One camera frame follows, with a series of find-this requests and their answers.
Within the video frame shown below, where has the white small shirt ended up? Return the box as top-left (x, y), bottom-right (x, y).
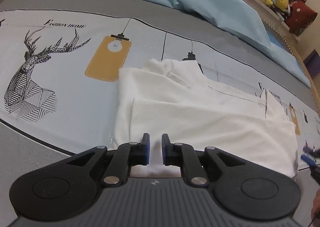
top-left (114, 59), bottom-right (298, 178)

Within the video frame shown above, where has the printed grey bed sheet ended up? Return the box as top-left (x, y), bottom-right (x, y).
top-left (1, 10), bottom-right (319, 226)

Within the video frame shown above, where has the purple box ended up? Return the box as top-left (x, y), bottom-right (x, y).
top-left (304, 50), bottom-right (320, 78)

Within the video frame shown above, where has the person right hand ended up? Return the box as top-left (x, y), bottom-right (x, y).
top-left (311, 190), bottom-right (320, 227)

